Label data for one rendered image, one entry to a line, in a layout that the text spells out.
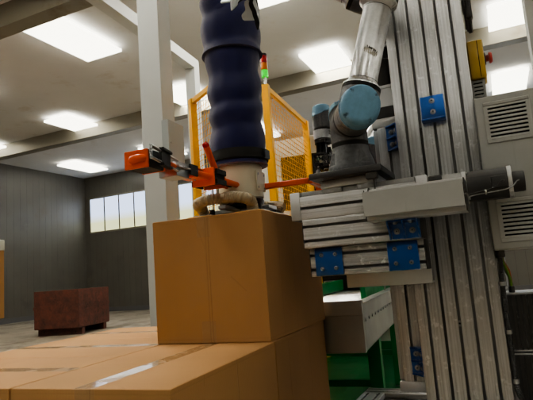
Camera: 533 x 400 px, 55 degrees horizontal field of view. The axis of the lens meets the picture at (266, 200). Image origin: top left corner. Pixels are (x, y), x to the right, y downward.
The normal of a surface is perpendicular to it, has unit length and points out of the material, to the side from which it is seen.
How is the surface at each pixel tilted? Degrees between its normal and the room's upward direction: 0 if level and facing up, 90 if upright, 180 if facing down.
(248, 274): 90
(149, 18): 90
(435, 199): 90
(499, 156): 90
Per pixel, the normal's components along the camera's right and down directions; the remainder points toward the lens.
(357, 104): 0.00, -0.01
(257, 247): -0.37, -0.11
